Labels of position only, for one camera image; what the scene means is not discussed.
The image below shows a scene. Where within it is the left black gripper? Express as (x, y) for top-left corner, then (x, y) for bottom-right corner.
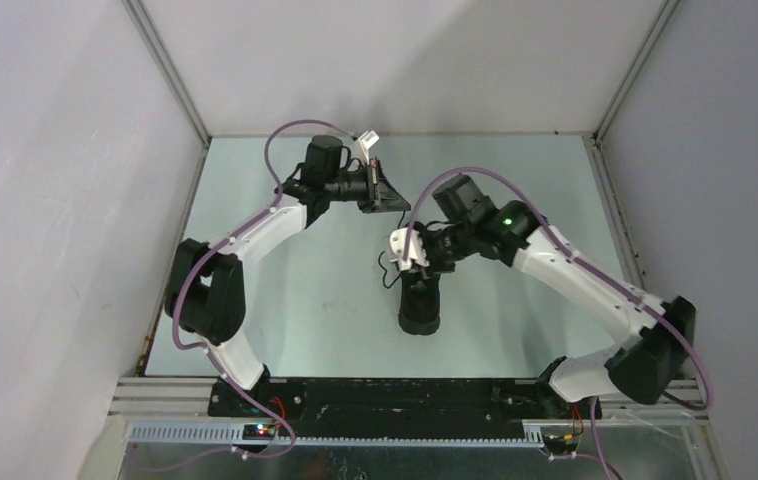
(325, 159), (411, 215)

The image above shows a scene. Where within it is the black sneaker shoe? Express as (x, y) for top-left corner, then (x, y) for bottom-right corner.
(398, 272), (441, 336)

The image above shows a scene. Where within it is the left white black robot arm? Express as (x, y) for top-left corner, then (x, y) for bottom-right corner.
(164, 131), (411, 417)

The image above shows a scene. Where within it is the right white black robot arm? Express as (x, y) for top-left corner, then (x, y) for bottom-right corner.
(388, 169), (696, 418)

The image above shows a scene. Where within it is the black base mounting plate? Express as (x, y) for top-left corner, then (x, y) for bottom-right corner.
(207, 377), (602, 440)

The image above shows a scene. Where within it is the right circuit board with leds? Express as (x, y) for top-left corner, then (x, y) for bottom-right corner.
(542, 434), (581, 457)

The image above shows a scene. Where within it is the circuit board with leds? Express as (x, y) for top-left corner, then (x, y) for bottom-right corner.
(241, 423), (278, 441)
(542, 434), (581, 457)

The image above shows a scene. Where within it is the left circuit board with leds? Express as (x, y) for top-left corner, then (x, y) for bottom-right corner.
(241, 423), (278, 441)

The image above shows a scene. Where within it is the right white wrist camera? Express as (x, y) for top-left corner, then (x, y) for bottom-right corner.
(385, 228), (430, 272)

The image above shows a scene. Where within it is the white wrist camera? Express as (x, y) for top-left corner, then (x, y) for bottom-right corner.
(385, 228), (430, 272)
(351, 130), (380, 163)

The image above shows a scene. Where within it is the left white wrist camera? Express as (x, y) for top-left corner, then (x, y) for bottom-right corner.
(351, 130), (380, 163)

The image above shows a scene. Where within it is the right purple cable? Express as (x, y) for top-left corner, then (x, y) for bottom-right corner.
(402, 166), (716, 480)

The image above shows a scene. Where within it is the purple cable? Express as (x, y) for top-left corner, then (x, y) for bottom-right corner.
(125, 119), (359, 473)
(402, 166), (716, 480)

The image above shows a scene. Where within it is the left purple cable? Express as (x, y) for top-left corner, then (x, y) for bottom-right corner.
(125, 119), (359, 473)

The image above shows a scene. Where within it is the aluminium front rail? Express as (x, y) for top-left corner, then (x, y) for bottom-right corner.
(108, 374), (710, 425)

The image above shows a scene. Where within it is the slotted grey cable duct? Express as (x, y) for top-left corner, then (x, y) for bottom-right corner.
(127, 421), (544, 449)

